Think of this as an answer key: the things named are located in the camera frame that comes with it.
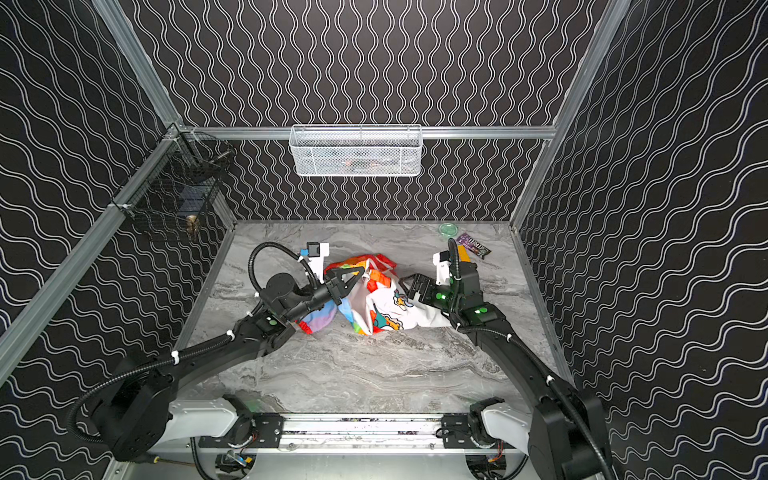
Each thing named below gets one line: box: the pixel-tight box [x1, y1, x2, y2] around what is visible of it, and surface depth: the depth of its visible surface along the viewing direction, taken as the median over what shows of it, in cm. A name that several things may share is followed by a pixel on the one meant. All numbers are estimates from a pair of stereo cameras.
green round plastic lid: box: [438, 222, 459, 237], surface depth 119 cm
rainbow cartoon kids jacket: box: [299, 254, 451, 336], surface depth 85 cm
